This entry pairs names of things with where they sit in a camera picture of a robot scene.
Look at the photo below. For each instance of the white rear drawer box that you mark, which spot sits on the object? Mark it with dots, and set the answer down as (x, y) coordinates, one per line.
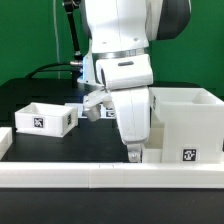
(46, 119)

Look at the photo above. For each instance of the white front fence rail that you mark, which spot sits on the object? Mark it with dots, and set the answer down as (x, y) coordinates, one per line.
(115, 175)

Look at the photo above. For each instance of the white drawer cabinet frame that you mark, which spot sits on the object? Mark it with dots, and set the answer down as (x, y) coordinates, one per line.
(189, 125)

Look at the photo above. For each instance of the white drawer box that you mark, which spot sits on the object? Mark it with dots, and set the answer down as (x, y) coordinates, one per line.
(152, 149)
(46, 119)

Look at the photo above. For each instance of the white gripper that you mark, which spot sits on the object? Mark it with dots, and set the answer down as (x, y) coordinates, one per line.
(132, 113)

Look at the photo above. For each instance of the white fiducial marker sheet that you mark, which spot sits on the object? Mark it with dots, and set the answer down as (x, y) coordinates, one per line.
(106, 113)

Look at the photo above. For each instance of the white left fence block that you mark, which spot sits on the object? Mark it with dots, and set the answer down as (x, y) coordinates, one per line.
(5, 140)

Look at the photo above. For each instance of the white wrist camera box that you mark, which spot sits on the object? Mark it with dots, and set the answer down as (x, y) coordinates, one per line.
(124, 73)

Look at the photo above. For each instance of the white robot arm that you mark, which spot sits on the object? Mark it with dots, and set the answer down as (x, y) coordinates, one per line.
(120, 33)

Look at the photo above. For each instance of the white front drawer box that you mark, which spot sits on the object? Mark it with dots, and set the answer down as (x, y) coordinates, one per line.
(152, 149)

